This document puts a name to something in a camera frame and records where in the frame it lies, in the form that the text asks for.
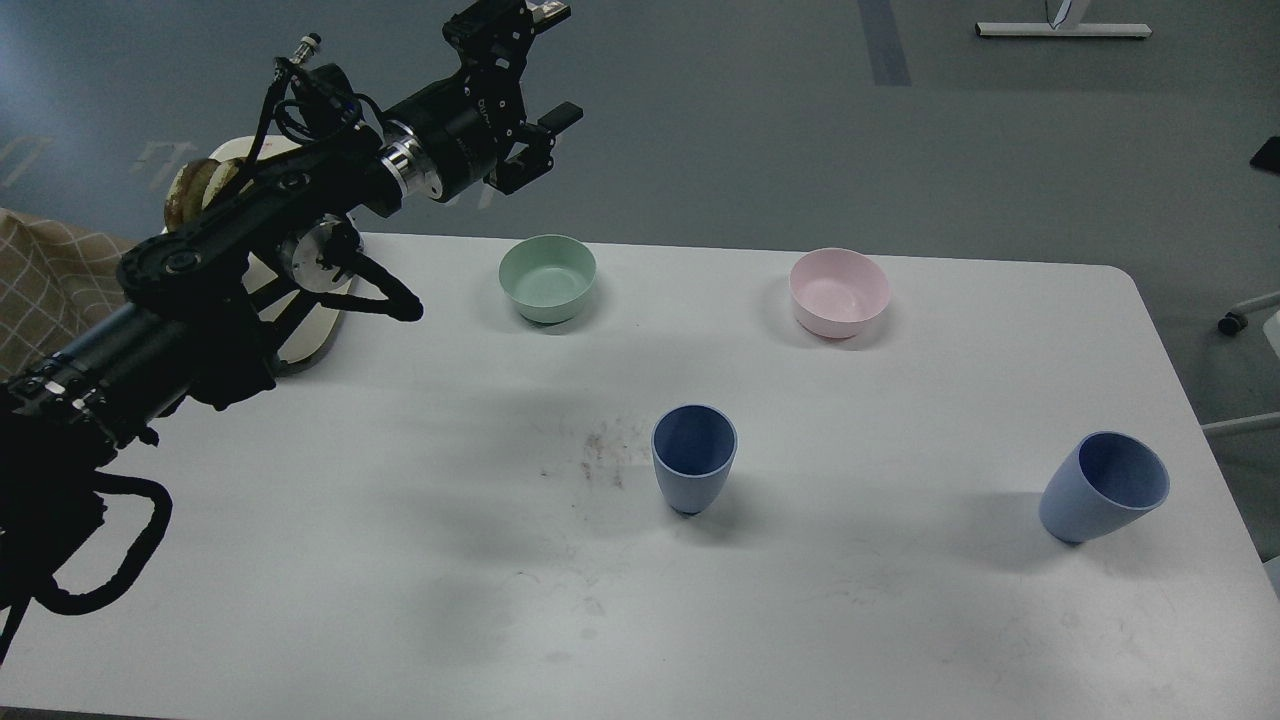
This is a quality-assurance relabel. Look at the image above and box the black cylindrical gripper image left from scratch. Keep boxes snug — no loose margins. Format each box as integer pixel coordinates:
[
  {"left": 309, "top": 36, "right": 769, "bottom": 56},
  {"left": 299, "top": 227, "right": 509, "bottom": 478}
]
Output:
[{"left": 380, "top": 1, "right": 584, "bottom": 202}]

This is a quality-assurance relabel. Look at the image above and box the blue cup starting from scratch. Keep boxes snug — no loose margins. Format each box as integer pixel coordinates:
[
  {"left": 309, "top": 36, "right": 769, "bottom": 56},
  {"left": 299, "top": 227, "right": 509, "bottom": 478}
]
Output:
[
  {"left": 650, "top": 404, "right": 739, "bottom": 515},
  {"left": 1038, "top": 430, "right": 1171, "bottom": 544}
]

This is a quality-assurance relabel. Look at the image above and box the green bowl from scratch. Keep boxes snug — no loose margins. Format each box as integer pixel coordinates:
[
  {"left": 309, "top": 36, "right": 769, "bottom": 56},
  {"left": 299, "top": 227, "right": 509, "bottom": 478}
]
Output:
[{"left": 498, "top": 234, "right": 598, "bottom": 325}]

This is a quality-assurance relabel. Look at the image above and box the cream toaster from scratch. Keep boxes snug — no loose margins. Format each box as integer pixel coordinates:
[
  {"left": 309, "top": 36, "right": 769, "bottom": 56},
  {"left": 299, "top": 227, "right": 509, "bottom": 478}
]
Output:
[{"left": 210, "top": 136, "right": 355, "bottom": 374}]

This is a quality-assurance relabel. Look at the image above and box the toast slice right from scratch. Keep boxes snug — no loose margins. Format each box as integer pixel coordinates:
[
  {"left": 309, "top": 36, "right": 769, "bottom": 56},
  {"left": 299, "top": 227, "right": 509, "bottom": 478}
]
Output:
[{"left": 200, "top": 158, "right": 244, "bottom": 210}]

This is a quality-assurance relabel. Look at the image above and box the toast slice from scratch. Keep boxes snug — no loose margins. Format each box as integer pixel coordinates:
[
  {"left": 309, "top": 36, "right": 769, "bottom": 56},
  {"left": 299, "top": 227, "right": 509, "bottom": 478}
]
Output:
[
  {"left": 163, "top": 158, "right": 221, "bottom": 231},
  {"left": 200, "top": 158, "right": 244, "bottom": 210}
]

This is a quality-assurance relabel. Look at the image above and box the toast slice left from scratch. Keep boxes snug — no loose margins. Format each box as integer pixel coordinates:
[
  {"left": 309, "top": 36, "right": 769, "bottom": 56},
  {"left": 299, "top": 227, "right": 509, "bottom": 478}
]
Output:
[{"left": 163, "top": 158, "right": 221, "bottom": 231}]

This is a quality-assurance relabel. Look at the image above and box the pink bowl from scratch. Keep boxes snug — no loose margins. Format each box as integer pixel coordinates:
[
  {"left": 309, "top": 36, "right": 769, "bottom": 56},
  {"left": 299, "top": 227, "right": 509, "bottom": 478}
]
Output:
[{"left": 788, "top": 249, "right": 892, "bottom": 340}]

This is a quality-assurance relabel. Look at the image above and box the beige checkered cloth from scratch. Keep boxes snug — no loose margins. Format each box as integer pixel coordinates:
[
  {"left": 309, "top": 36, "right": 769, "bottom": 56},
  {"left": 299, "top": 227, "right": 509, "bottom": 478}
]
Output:
[{"left": 1, "top": 209, "right": 136, "bottom": 380}]

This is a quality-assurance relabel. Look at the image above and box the white desk foot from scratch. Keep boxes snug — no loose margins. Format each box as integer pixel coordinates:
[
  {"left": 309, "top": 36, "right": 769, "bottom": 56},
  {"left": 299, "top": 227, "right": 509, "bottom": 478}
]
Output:
[{"left": 974, "top": 1, "right": 1153, "bottom": 40}]

